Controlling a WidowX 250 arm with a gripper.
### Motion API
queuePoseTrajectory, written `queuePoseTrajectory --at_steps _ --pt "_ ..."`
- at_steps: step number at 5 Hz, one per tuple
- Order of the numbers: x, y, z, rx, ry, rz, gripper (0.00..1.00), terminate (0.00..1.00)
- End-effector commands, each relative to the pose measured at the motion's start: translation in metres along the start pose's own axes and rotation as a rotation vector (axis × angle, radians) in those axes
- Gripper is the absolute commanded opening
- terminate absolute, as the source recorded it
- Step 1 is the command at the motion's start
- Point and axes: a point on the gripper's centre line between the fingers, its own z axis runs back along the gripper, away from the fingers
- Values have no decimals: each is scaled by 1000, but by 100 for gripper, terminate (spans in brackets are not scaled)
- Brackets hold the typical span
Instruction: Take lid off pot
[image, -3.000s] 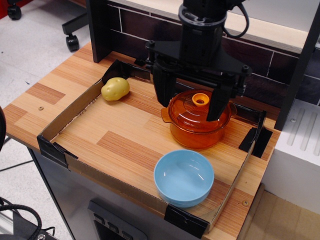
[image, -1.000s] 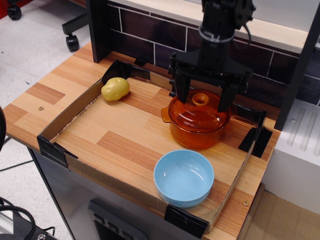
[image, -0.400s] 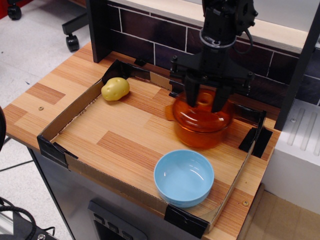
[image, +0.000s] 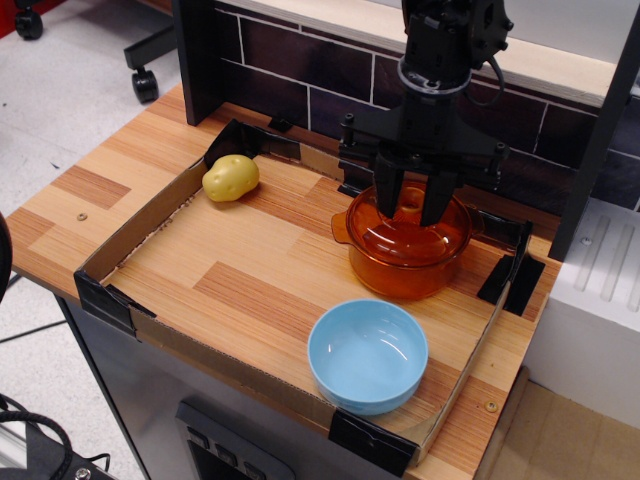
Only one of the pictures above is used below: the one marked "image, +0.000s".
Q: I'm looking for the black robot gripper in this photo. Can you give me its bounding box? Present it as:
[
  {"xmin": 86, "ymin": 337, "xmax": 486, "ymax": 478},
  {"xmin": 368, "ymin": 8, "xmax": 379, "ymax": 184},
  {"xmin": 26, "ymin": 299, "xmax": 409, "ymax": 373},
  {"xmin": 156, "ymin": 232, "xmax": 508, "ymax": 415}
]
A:
[{"xmin": 339, "ymin": 93, "xmax": 510, "ymax": 226}]

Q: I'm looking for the orange transparent pot lid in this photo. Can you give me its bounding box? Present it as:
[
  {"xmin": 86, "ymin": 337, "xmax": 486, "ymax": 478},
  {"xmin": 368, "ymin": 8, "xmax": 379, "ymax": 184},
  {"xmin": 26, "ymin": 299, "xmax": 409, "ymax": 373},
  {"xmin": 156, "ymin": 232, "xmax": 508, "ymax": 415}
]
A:
[{"xmin": 346, "ymin": 181, "xmax": 472, "ymax": 267}]

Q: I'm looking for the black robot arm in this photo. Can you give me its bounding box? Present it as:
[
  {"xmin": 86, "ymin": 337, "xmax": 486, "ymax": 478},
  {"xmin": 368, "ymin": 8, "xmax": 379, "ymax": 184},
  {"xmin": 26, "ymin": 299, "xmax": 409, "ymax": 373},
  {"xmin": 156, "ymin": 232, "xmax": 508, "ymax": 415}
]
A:
[{"xmin": 339, "ymin": 1, "xmax": 513, "ymax": 226}]

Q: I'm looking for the orange transparent pot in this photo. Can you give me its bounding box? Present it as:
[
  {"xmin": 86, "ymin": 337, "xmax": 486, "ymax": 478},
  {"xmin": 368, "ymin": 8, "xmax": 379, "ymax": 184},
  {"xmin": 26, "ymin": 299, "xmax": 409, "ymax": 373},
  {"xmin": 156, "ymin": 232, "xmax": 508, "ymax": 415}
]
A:
[{"xmin": 331, "ymin": 206, "xmax": 484, "ymax": 300}]

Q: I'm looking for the cardboard fence with black tape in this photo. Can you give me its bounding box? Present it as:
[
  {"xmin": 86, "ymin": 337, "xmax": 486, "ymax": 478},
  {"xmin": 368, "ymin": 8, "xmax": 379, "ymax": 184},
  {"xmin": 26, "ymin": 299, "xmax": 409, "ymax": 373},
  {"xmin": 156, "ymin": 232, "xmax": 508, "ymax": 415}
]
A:
[{"xmin": 73, "ymin": 116, "xmax": 558, "ymax": 479}]

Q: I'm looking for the light blue bowl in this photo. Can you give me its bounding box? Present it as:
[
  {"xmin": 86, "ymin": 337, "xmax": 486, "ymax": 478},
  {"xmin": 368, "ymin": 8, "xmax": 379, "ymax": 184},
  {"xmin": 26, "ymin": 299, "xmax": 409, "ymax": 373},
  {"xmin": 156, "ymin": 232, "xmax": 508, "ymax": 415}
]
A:
[{"xmin": 307, "ymin": 299, "xmax": 429, "ymax": 416}]

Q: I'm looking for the yellow plastic potato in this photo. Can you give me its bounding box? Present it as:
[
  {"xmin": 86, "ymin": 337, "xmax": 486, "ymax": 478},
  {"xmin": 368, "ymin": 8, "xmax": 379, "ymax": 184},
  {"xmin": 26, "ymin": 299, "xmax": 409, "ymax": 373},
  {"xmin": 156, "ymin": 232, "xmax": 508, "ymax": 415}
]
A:
[{"xmin": 202, "ymin": 154, "xmax": 260, "ymax": 202}]

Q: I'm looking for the black office chair base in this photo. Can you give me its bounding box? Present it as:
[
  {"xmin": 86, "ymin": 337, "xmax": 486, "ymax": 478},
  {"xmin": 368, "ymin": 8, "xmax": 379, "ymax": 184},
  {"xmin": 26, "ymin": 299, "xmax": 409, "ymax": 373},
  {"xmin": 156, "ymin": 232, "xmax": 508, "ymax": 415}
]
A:
[{"xmin": 123, "ymin": 26, "xmax": 177, "ymax": 104}]

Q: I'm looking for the grey oven control panel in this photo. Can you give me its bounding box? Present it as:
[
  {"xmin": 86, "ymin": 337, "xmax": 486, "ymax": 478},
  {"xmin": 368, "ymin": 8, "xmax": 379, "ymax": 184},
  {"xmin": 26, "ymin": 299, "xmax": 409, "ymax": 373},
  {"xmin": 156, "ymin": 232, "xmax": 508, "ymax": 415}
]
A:
[{"xmin": 175, "ymin": 401, "xmax": 301, "ymax": 479}]

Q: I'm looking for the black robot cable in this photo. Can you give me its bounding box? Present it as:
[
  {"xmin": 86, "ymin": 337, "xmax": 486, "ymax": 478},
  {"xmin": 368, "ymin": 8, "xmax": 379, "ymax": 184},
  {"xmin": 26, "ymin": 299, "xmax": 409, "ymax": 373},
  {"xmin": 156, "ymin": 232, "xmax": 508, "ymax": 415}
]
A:
[{"xmin": 469, "ymin": 54, "xmax": 504, "ymax": 107}]

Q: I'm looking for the black upright post right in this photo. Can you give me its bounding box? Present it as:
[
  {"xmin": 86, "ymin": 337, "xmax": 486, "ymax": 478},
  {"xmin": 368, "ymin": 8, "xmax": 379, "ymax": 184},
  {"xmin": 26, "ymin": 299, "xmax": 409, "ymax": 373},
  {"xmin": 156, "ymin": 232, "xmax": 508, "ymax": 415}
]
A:
[{"xmin": 548, "ymin": 10, "xmax": 639, "ymax": 262}]

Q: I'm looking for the black upright post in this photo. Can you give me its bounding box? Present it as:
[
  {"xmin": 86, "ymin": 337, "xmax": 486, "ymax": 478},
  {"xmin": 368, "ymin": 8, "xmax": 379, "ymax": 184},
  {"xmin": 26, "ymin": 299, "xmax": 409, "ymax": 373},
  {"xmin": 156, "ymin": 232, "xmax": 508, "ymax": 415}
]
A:
[
  {"xmin": 548, "ymin": 10, "xmax": 639, "ymax": 262},
  {"xmin": 172, "ymin": 0, "xmax": 225, "ymax": 126}
]

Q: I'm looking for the black upright post left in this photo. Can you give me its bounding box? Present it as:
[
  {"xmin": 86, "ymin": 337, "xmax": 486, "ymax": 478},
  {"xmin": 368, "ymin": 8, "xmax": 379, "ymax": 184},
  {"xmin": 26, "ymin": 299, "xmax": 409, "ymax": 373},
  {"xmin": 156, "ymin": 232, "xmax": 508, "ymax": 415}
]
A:
[{"xmin": 172, "ymin": 0, "xmax": 225, "ymax": 126}]

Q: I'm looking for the black cable on floor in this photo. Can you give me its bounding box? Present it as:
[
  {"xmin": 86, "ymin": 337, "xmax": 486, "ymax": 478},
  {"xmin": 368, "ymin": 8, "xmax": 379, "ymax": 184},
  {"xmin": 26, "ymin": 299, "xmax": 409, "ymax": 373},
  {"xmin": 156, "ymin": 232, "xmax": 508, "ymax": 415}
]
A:
[{"xmin": 0, "ymin": 392, "xmax": 112, "ymax": 480}]

